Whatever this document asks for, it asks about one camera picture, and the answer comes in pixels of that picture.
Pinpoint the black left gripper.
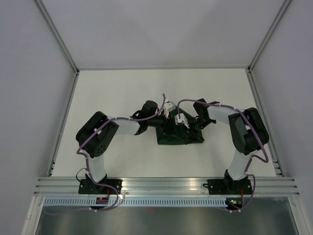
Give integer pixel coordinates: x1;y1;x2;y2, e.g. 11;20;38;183
147;110;179;136

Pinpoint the green cloth napkin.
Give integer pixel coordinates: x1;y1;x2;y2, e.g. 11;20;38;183
156;108;207;145

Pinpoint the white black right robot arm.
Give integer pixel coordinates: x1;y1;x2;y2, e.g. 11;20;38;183
192;99;269;195

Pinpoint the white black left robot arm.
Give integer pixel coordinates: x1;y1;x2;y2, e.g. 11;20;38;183
75;99;176;195

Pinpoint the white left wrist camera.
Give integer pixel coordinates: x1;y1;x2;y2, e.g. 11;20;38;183
163;99;176;118

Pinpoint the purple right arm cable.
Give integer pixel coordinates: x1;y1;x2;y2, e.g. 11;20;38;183
177;98;269;213

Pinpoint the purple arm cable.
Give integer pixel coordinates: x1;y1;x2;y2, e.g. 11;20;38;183
43;93;167;216
177;98;269;213

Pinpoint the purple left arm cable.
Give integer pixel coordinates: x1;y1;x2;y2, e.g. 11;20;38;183
43;93;167;216

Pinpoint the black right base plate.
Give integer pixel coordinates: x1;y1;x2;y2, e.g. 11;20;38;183
206;178;253;195

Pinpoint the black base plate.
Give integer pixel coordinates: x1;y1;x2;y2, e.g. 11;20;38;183
78;178;122;195
206;178;253;195

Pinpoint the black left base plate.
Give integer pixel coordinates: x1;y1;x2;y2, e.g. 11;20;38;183
78;178;122;195

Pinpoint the aluminium frame rail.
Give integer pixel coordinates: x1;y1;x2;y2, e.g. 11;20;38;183
34;177;300;197

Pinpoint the white slotted cable duct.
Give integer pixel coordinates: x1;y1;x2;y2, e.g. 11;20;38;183
44;197;226;207

